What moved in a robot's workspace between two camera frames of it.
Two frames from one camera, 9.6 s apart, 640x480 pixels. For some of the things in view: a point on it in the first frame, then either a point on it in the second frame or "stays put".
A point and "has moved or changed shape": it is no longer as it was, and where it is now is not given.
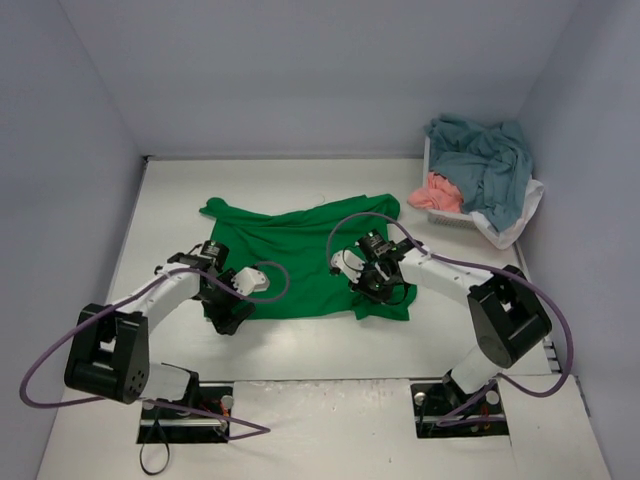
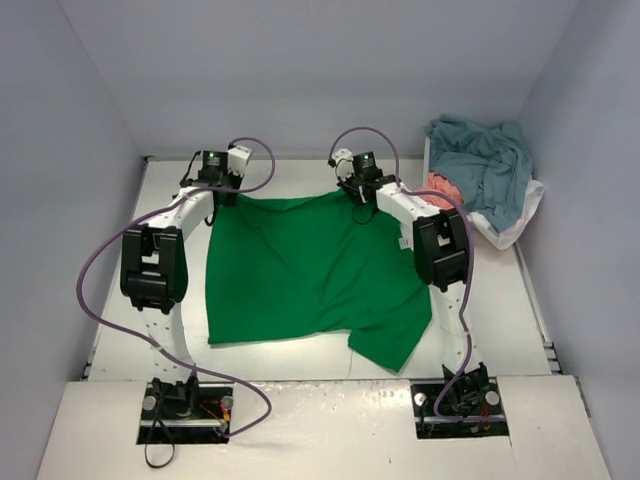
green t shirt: [298, 249] has moved or changed shape
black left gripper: [229, 314] -> [226, 191]
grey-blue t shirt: [490, 164] stays put
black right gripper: [370, 286] -> [353, 189]
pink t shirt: [439, 194] stays put
